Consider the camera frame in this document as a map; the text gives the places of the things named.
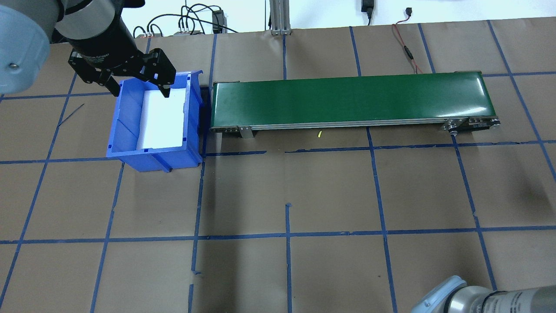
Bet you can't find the blue plastic storage bin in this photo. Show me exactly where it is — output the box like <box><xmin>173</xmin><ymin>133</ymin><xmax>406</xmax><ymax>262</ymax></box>
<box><xmin>106</xmin><ymin>70</ymin><xmax>205</xmax><ymax>173</ymax></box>

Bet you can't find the green conveyor belt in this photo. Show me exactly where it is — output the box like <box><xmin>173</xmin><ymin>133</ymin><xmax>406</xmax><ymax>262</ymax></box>
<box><xmin>210</xmin><ymin>70</ymin><xmax>501</xmax><ymax>140</ymax></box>

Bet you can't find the thin black cable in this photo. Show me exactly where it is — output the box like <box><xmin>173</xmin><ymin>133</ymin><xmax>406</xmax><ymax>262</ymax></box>
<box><xmin>147</xmin><ymin>13</ymin><xmax>239</xmax><ymax>35</ymax></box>
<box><xmin>185</xmin><ymin>3</ymin><xmax>220</xmax><ymax>31</ymax></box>

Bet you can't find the aluminium extrusion post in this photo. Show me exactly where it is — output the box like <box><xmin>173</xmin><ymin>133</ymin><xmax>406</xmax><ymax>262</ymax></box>
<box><xmin>269</xmin><ymin>0</ymin><xmax>292</xmax><ymax>35</ymax></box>

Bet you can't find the thin red cable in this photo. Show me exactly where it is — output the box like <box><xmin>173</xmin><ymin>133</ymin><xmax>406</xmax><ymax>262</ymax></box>
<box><xmin>392</xmin><ymin>7</ymin><xmax>424</xmax><ymax>74</ymax></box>

